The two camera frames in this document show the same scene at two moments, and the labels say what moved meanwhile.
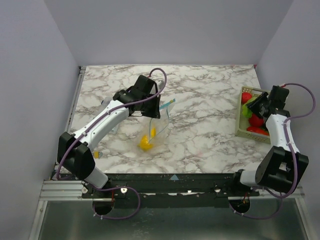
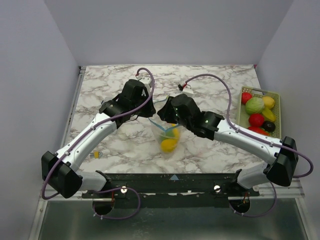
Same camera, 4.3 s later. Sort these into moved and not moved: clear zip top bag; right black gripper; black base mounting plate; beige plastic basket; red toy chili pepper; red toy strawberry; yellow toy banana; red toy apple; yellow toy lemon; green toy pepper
Moved: right black gripper; clear zip top bag; yellow toy lemon; green toy pepper; yellow toy banana
Not moved: beige plastic basket; black base mounting plate; red toy strawberry; red toy chili pepper; red toy apple
